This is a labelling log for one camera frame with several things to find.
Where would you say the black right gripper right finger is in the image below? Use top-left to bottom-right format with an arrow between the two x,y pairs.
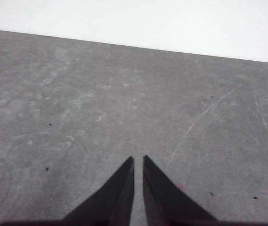
142,154 -> 217,226

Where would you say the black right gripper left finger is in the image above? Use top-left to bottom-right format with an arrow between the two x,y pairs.
62,155 -> 135,226

